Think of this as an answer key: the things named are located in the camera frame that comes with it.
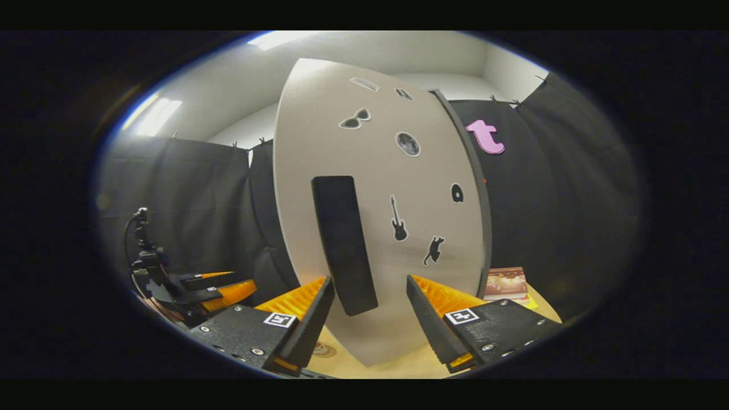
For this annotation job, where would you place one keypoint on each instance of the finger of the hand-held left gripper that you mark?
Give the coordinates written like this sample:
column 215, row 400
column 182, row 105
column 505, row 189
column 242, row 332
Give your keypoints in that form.
column 211, row 280
column 228, row 297

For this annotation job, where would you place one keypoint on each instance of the black backdrop cloth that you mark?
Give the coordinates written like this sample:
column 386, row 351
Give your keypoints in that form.
column 569, row 199

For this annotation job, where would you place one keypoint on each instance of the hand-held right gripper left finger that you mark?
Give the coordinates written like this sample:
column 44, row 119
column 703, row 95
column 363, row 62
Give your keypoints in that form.
column 310, row 330

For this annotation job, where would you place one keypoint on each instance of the round brown coaster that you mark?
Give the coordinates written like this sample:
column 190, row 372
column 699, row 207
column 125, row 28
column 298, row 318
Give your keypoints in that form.
column 326, row 350

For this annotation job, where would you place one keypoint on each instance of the white cabinet door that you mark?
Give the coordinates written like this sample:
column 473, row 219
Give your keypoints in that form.
column 370, row 154

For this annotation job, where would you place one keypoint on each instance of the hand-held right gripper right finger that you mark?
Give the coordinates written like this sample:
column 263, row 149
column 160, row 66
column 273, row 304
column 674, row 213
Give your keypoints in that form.
column 433, row 324

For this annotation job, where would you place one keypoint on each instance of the grey cabinet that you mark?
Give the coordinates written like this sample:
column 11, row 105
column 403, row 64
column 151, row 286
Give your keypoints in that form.
column 487, row 245

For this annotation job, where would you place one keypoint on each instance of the brown cover book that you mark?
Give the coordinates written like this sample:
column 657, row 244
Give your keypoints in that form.
column 505, row 283

